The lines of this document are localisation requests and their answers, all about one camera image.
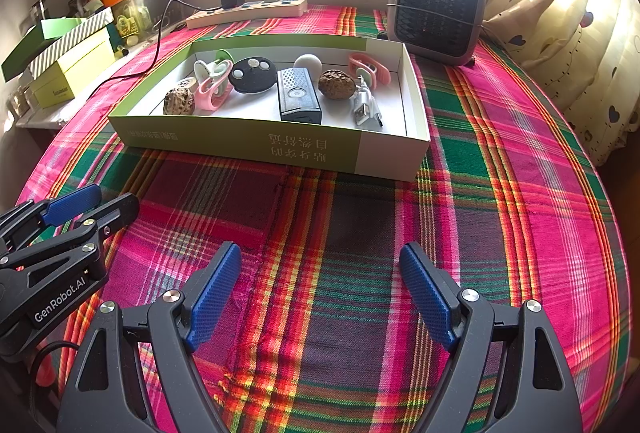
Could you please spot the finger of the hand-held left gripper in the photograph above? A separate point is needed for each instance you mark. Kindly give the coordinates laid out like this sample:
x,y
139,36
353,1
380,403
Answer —
x,y
117,213
72,203

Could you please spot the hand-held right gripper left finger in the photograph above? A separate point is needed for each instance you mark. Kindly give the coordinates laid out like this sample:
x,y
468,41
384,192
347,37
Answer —
x,y
212,298

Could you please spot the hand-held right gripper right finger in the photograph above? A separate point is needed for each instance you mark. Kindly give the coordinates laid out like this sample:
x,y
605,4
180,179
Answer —
x,y
430,298

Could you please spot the small brown walnut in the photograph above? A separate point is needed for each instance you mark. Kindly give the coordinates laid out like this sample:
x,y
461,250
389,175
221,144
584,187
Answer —
x,y
179,102

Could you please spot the pink plastic clip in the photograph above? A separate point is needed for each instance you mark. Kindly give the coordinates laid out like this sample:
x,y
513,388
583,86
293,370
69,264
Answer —
x,y
375,68
206,100

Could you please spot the green white cardboard box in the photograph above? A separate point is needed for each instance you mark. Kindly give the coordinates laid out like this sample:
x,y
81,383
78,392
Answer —
x,y
390,153

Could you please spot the green white spool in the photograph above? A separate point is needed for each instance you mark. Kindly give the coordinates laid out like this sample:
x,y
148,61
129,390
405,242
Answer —
x,y
207,69

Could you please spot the round black remote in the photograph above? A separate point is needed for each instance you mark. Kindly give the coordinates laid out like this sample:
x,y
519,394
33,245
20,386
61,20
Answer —
x,y
252,77

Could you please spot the black rectangular device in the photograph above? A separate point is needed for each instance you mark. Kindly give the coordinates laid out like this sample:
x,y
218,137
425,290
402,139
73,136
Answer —
x,y
297,95

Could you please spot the large brown walnut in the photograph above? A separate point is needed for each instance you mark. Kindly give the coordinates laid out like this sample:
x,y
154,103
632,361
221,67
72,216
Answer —
x,y
337,84

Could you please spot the white ball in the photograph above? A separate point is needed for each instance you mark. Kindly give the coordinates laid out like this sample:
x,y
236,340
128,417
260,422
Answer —
x,y
307,64

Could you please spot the white side table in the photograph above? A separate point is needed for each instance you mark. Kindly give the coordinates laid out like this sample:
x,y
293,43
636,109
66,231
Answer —
x,y
40,118

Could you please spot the plaid blanket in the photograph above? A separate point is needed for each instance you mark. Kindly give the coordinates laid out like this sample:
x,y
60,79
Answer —
x,y
500,213

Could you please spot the yellow green box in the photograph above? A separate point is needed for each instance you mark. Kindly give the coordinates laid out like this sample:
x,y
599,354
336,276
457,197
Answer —
x,y
70,78

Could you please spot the green box lid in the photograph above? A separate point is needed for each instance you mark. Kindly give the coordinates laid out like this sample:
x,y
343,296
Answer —
x,y
22,55

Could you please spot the striped box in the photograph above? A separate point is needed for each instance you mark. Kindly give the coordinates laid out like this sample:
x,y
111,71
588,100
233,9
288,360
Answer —
x,y
65,43

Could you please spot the clear plastic container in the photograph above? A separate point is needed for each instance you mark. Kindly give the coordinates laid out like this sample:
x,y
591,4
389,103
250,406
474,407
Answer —
x,y
130,20

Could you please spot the beige power strip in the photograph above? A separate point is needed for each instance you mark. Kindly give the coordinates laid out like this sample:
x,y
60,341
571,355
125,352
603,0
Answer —
x,y
245,13

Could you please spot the grey space heater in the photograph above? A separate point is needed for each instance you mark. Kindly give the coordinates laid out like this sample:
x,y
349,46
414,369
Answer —
x,y
435,10

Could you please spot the cream heart print curtain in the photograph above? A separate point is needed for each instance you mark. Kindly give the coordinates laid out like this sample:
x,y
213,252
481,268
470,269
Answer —
x,y
575,38

